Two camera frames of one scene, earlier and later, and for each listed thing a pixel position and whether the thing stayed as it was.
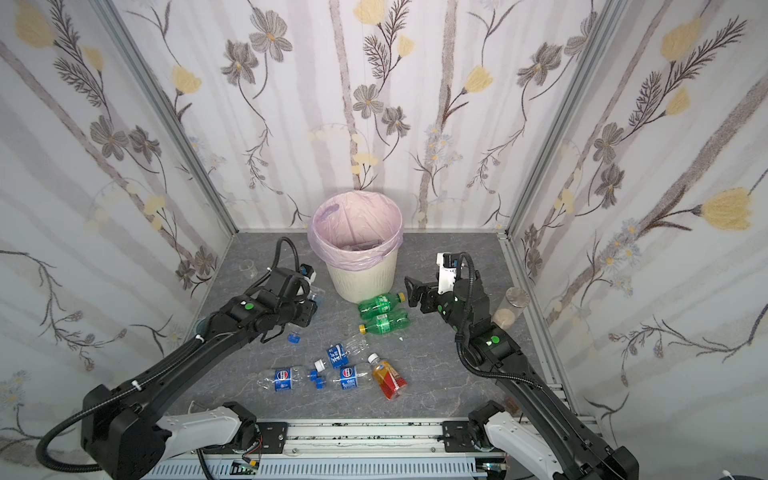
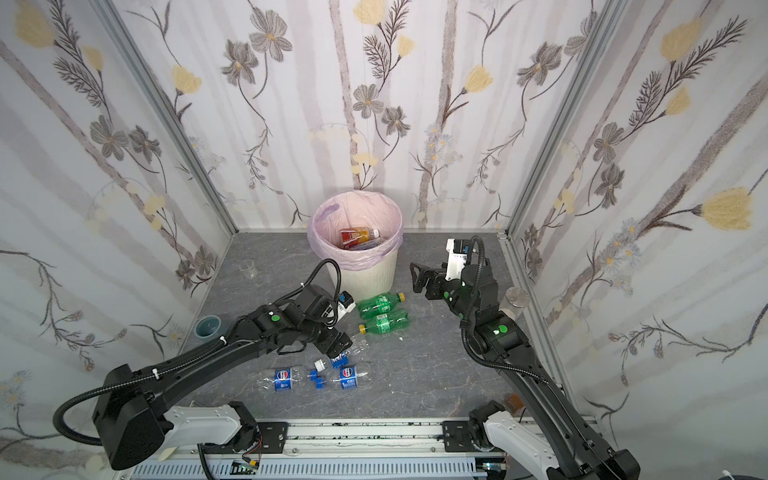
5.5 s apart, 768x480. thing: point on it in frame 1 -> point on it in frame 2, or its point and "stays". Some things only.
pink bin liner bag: [356, 230] stays
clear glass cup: [248, 269] stays
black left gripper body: [305, 309] -> [335, 342]
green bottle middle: [386, 323] stays
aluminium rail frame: [369, 439] stays
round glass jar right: [517, 297] stays
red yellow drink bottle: [389, 382] -> [352, 237]
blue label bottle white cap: [338, 355] stays
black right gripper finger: [414, 289] -> [419, 277]
